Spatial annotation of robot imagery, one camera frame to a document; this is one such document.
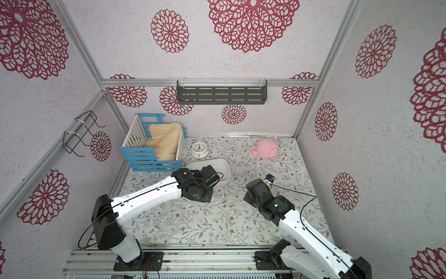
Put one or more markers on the grey wall shelf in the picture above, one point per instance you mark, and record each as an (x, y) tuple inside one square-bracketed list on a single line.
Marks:
[(222, 94)]

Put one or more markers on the aluminium front rail frame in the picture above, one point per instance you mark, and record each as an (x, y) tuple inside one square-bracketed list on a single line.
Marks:
[(201, 259)]

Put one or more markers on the white round alarm clock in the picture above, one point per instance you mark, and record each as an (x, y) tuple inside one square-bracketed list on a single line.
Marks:
[(199, 149)]

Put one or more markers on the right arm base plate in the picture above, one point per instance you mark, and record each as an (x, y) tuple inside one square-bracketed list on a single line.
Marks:
[(268, 261)]

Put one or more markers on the white plastic storage box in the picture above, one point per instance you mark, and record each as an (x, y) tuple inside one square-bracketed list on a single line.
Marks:
[(221, 166)]

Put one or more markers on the cream fluffy cloth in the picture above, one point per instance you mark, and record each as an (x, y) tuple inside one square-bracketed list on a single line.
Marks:
[(164, 141)]

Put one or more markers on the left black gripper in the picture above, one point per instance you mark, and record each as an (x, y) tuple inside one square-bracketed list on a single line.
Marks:
[(207, 198)]

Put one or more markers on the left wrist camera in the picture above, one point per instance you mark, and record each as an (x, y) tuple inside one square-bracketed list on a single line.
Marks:
[(210, 178)]

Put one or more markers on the black wire wall rack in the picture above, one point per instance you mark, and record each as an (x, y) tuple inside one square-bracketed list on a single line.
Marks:
[(72, 139)]

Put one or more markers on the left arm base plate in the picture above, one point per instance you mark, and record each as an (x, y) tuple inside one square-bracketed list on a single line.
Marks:
[(149, 261)]

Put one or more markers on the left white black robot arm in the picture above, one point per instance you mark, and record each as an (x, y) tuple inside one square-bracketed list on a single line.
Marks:
[(110, 214)]

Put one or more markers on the pink plush toy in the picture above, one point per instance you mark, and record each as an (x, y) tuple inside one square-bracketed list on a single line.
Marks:
[(266, 149)]

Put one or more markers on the blue white slatted crate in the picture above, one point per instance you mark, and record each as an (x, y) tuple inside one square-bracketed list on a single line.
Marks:
[(143, 159)]

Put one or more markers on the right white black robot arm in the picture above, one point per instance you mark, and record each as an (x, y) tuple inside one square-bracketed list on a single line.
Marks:
[(323, 260)]

